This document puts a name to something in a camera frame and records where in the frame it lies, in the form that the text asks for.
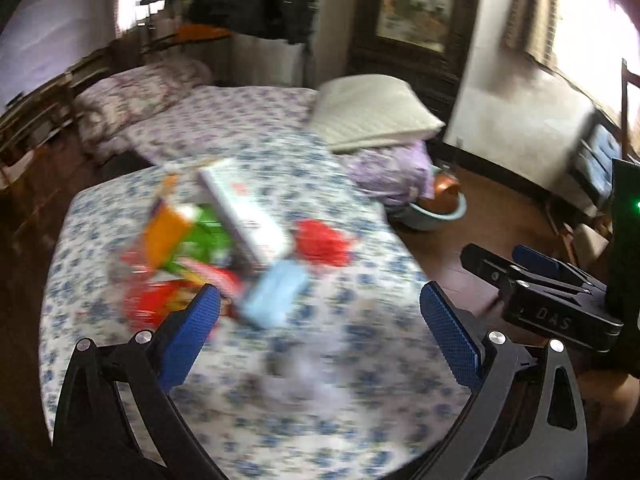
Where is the black metal chair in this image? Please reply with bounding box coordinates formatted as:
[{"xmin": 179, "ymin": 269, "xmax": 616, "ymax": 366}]
[{"xmin": 137, "ymin": 0, "xmax": 182, "ymax": 40}]

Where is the green cardboard box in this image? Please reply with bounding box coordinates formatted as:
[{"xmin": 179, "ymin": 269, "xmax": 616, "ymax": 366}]
[{"xmin": 163, "ymin": 204, "xmax": 233, "ymax": 273}]

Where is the framed landscape painting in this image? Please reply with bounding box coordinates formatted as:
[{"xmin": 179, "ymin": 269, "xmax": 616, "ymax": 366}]
[{"xmin": 346, "ymin": 0, "xmax": 480, "ymax": 119}]

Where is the red plastic net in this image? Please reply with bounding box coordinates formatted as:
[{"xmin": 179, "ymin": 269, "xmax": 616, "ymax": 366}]
[{"xmin": 294, "ymin": 219, "xmax": 352, "ymax": 266}]

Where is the white long cardboard box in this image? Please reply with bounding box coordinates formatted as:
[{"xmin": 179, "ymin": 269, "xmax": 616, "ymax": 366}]
[{"xmin": 198, "ymin": 158, "xmax": 293, "ymax": 269}]

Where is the white quilted pillow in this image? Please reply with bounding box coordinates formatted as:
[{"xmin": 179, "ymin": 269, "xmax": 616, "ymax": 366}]
[{"xmin": 307, "ymin": 74, "xmax": 445, "ymax": 154}]

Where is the teal wash basin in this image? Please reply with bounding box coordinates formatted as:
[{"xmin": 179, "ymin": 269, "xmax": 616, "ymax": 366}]
[{"xmin": 400, "ymin": 167, "xmax": 466, "ymax": 232}]

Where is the purple floral bed sheet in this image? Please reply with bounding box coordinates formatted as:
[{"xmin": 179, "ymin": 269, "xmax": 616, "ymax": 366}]
[{"xmin": 94, "ymin": 84, "xmax": 436, "ymax": 206}]

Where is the clear red plastic bag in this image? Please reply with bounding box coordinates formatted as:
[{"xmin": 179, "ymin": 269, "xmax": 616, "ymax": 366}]
[{"xmin": 107, "ymin": 244, "xmax": 154, "ymax": 288}]

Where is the folded maroon floral duvet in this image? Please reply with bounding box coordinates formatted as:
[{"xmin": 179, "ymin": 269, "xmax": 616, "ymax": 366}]
[{"xmin": 74, "ymin": 56, "xmax": 213, "ymax": 148}]

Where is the blue floral bed quilt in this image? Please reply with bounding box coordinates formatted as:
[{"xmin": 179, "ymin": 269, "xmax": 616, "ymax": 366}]
[{"xmin": 39, "ymin": 132, "xmax": 469, "ymax": 479}]

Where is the red snack wrapper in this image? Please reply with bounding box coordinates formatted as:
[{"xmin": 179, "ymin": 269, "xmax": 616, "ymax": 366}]
[{"xmin": 121, "ymin": 259, "xmax": 246, "ymax": 334}]

